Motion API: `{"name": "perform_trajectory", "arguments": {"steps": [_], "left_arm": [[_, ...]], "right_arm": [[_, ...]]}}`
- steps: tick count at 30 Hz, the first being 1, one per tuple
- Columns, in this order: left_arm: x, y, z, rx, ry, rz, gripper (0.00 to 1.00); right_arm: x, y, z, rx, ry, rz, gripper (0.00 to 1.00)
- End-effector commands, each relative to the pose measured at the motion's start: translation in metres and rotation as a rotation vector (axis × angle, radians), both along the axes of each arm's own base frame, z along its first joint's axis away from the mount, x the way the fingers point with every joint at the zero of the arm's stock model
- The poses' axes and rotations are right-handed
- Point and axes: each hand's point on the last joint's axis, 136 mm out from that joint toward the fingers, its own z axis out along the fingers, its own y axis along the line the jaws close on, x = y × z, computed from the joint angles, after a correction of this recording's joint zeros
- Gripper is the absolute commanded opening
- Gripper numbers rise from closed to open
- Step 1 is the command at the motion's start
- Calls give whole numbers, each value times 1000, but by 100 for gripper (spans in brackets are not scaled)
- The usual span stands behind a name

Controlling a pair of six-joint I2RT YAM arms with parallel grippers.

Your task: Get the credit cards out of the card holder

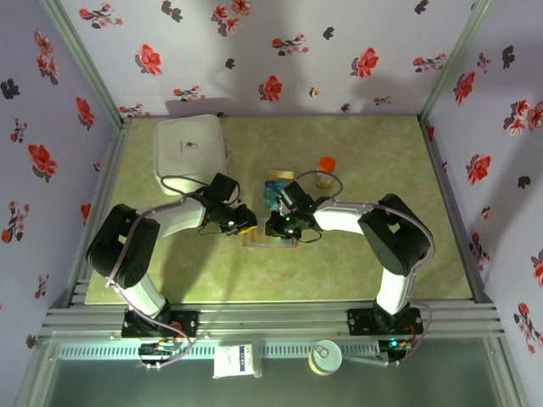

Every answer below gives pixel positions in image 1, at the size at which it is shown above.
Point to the brown leather card holder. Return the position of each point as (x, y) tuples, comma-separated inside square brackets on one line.
[(263, 244)]

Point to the blue credit card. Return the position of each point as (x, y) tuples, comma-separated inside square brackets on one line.
[(272, 195)]

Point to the yellow credit card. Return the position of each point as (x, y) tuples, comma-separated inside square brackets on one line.
[(280, 174)]

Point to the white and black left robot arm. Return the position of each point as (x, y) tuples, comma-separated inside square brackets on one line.
[(123, 250)]

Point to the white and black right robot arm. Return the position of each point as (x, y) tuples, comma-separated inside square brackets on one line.
[(394, 237)]

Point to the orange-capped small bottle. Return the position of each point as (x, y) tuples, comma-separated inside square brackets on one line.
[(326, 164)]

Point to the white plastic lidded container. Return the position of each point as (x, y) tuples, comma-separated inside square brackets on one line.
[(186, 144)]

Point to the white paper packet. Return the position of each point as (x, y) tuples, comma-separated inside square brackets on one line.
[(233, 361)]

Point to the tin can with pull tab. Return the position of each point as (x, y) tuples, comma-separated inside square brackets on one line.
[(325, 357)]

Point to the controller circuit board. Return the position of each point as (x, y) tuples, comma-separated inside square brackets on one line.
[(157, 349), (394, 345)]

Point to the aluminium cross rail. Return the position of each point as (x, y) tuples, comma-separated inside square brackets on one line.
[(275, 318)]

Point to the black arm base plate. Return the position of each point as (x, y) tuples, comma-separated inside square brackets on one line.
[(186, 324), (360, 321)]

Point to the aluminium side rail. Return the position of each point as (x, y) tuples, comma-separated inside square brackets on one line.
[(455, 212), (111, 161)]

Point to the aluminium frame post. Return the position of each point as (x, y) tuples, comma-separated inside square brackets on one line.
[(452, 63), (87, 63)]

